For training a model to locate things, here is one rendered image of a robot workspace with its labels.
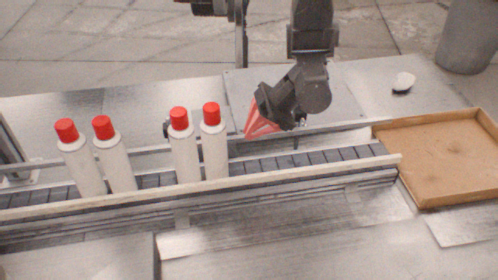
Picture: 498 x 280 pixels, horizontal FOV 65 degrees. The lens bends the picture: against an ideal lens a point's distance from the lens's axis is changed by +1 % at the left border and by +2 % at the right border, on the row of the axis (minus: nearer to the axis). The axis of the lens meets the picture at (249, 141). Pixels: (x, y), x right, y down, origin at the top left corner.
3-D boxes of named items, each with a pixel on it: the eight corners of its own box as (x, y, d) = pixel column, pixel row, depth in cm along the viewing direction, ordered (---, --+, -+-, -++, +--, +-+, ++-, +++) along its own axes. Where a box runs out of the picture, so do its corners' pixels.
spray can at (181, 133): (178, 193, 83) (163, 121, 69) (177, 175, 87) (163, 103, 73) (202, 189, 84) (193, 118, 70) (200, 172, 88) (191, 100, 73)
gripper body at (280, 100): (264, 120, 70) (293, 92, 66) (254, 86, 77) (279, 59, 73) (290, 133, 73) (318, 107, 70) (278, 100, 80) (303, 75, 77)
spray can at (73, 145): (81, 206, 81) (44, 134, 67) (84, 187, 85) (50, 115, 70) (107, 202, 82) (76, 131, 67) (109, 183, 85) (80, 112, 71)
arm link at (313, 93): (337, 18, 66) (285, 20, 67) (349, 43, 57) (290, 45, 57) (331, 82, 73) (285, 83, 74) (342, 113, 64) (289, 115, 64)
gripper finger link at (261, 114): (235, 140, 75) (267, 107, 70) (229, 116, 80) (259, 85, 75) (261, 152, 78) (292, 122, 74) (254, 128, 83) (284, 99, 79)
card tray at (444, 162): (419, 209, 87) (424, 198, 84) (371, 131, 105) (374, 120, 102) (541, 190, 90) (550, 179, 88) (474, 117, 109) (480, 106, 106)
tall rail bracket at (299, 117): (295, 168, 95) (302, 117, 84) (288, 147, 100) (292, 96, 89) (308, 166, 96) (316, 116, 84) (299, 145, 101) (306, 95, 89)
